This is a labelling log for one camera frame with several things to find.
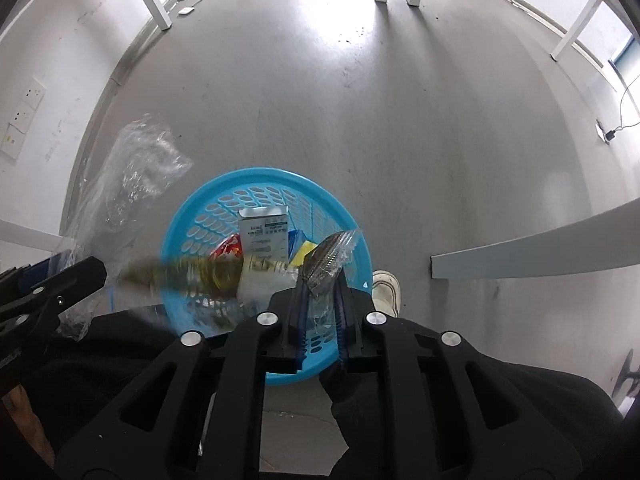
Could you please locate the person's right shoe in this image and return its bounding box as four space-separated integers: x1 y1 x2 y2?
371 270 402 318

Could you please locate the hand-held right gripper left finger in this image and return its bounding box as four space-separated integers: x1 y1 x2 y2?
51 270 310 480

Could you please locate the blue mesh wastebasket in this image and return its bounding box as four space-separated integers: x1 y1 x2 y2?
161 169 373 387

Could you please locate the dark ribbed clear wrapper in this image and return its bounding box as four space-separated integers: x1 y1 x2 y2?
298 229 362 331

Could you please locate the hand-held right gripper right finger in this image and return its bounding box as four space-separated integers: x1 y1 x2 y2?
333 269 584 480

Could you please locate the yellow round item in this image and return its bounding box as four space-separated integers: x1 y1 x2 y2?
290 240 319 267

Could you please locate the large clear plastic bag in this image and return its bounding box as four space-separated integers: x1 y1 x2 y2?
62 112 194 341

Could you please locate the dark gold-patterned wrapper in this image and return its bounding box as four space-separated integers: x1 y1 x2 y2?
117 252 301 293

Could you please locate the white blue carton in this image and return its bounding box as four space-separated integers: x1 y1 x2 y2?
237 206 291 265

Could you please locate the blue plastic bag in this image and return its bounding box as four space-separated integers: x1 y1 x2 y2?
287 228 307 261

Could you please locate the person's left forearm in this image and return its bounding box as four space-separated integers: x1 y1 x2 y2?
0 382 56 468

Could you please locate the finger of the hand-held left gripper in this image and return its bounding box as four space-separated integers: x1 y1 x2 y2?
0 256 108 357
0 252 77 302

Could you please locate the red snack bag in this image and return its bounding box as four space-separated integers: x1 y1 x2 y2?
209 234 243 261

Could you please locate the black power cable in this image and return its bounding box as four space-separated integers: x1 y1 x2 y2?
607 75 640 135

